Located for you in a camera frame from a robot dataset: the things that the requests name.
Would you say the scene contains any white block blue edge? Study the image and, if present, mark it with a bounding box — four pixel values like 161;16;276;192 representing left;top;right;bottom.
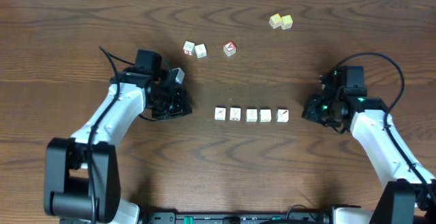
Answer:
277;109;289;123

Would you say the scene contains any white dragonfly block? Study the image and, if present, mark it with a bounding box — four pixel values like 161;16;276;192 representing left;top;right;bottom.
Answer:
214;107;226;121

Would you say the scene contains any plain white block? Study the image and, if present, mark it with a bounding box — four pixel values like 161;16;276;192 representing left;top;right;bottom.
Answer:
259;109;272;123

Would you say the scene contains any white block with oval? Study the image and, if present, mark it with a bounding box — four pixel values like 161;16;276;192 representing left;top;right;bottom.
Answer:
229;107;241;121

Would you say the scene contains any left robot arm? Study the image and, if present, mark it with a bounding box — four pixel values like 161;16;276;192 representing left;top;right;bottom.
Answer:
44;50;192;223

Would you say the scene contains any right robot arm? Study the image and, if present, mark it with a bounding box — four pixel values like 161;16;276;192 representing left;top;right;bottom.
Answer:
302;66;435;223

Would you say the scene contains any white block red bottom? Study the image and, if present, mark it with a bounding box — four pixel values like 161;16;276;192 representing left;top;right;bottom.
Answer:
183;41;195;56

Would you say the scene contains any red letter block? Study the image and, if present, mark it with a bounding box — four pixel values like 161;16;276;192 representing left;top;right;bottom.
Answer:
223;41;237;57

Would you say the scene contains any yellow block right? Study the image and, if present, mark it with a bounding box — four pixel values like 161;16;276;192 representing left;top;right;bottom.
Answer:
281;14;294;30

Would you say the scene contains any yellow block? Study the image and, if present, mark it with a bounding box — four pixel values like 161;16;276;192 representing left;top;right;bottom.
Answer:
281;14;294;30
269;14;283;29

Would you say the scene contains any yellow block left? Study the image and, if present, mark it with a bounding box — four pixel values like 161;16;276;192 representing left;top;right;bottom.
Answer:
269;14;283;29

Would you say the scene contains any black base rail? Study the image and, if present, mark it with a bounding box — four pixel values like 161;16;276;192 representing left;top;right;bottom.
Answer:
138;204;333;224

